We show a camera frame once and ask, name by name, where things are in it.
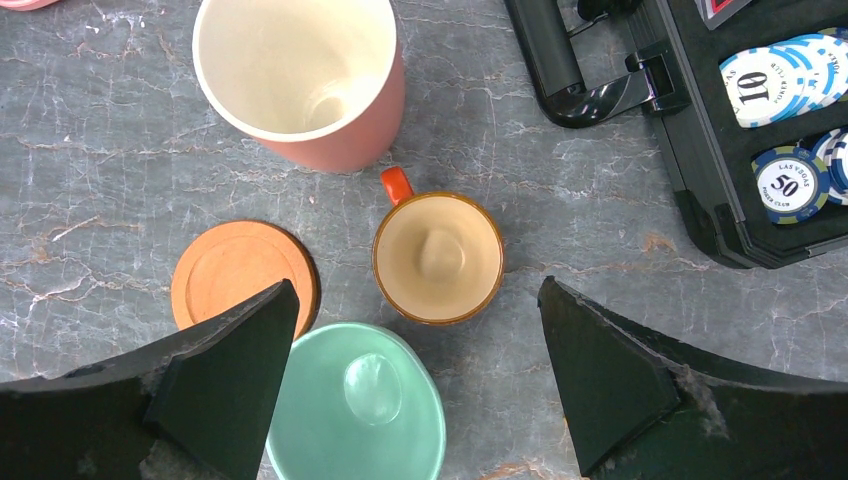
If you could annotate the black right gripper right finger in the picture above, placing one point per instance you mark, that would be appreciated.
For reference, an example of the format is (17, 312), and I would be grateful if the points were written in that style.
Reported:
(611, 390)

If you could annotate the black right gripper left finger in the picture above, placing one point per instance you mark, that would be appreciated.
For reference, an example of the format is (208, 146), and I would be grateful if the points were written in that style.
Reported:
(216, 397)

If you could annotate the pink mug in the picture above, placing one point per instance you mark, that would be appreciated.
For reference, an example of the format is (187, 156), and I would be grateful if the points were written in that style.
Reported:
(321, 83)

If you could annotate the teal green cup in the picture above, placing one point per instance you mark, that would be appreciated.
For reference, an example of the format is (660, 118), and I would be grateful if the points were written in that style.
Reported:
(356, 402)

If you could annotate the orange round coaster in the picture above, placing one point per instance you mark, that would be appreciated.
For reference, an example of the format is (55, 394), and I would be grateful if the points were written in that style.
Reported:
(235, 260)

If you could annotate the small orange cup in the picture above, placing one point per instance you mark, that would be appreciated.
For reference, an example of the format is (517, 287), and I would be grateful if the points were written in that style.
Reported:
(438, 257)

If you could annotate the black poker chip case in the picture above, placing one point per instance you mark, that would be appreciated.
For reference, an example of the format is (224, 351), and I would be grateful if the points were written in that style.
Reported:
(673, 75)

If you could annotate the pink serving tray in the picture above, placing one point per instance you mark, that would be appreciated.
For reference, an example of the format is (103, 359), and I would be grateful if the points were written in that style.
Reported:
(25, 5)

